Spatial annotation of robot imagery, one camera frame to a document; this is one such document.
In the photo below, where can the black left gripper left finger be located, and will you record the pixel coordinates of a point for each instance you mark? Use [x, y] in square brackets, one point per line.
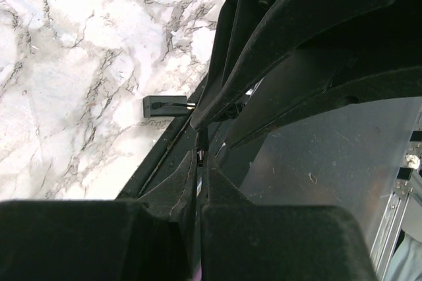
[149, 238]

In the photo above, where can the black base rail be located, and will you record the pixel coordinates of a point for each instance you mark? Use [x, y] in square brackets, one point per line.
[170, 149]

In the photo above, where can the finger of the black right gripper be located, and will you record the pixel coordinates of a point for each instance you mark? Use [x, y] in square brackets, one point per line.
[253, 36]
[314, 81]

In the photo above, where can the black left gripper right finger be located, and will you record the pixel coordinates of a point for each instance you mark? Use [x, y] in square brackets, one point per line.
[244, 241]

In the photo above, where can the small black power adapter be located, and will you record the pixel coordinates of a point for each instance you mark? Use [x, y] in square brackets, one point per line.
[181, 109]

